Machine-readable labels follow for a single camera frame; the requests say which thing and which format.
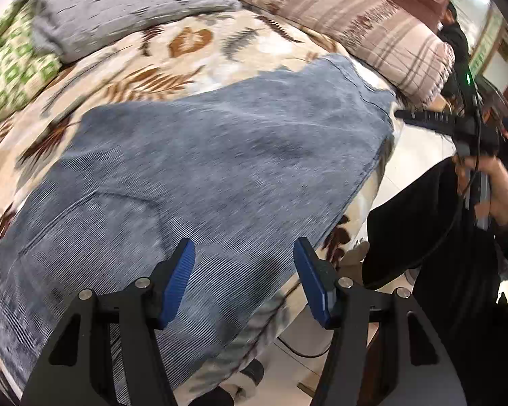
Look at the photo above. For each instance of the grey denim pants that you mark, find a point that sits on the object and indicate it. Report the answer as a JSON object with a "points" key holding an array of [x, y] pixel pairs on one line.
{"points": [[243, 171]]}

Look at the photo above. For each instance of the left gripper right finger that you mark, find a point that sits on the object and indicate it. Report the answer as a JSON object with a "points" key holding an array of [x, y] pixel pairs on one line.
{"points": [[384, 350]]}

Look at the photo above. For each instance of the striped beige pillow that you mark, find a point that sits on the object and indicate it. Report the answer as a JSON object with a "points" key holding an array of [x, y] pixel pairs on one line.
{"points": [[380, 33]]}

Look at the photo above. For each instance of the person right hand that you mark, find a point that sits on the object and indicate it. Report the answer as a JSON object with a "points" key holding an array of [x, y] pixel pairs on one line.
{"points": [[497, 206]]}

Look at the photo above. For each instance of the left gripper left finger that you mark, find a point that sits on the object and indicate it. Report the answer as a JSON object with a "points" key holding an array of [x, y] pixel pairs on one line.
{"points": [[75, 366]]}

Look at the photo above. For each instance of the person black clothed body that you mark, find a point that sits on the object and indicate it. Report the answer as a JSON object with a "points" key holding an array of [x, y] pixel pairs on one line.
{"points": [[424, 228]]}

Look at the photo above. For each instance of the green white patterned quilt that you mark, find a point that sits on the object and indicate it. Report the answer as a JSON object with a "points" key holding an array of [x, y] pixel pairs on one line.
{"points": [[24, 71]]}

